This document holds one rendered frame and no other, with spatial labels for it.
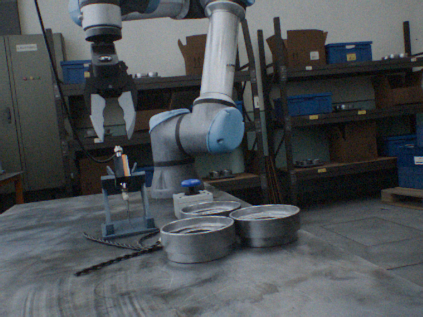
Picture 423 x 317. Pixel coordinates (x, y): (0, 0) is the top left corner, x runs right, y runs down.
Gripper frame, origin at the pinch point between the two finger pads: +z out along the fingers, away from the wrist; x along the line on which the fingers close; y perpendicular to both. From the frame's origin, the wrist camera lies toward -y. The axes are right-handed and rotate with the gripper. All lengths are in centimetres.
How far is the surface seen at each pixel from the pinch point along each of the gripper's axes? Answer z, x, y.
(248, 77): -47, -149, 313
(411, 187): 80, -302, 283
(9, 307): 18.5, 15.3, -33.8
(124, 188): 10.4, -0.3, -3.1
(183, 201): 14.4, -11.1, -3.5
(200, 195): 13.7, -14.6, -3.6
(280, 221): 14.8, -19.3, -30.4
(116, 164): 5.8, 0.5, -1.8
